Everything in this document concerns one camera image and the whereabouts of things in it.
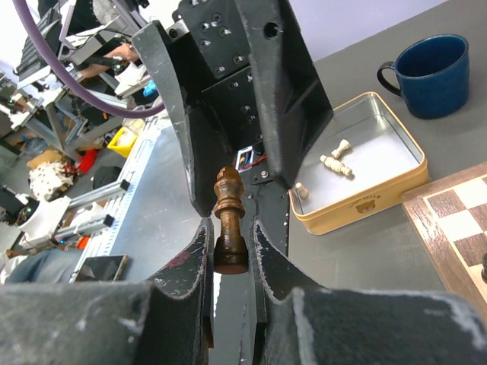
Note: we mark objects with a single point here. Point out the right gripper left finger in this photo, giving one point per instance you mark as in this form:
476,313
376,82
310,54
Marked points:
163,320

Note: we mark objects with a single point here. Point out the wooden chess board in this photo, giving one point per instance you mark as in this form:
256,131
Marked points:
449,216

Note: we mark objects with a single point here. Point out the light piece lying in tin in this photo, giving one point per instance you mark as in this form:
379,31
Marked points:
336,165

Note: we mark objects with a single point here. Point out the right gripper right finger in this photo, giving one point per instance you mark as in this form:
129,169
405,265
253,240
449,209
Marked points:
302,322

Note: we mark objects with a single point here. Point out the square metal tin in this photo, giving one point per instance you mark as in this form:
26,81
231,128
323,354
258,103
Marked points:
385,159

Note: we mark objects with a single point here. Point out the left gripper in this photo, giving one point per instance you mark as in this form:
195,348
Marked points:
210,62

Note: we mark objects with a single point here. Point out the light pawn in tin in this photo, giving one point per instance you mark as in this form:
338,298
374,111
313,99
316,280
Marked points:
343,146

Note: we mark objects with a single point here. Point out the dark chess piece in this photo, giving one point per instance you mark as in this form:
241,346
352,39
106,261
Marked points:
230,253
484,268

